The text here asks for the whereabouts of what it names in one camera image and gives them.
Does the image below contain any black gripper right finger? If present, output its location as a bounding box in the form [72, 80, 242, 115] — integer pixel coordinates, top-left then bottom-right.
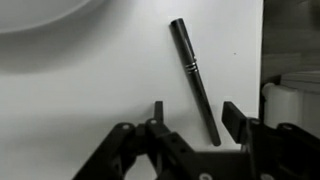
[221, 101, 320, 180]

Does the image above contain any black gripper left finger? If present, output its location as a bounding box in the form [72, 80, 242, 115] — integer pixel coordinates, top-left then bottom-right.
[72, 100, 202, 180]

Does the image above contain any black pen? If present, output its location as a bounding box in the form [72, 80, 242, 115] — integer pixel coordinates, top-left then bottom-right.
[169, 17, 223, 147]

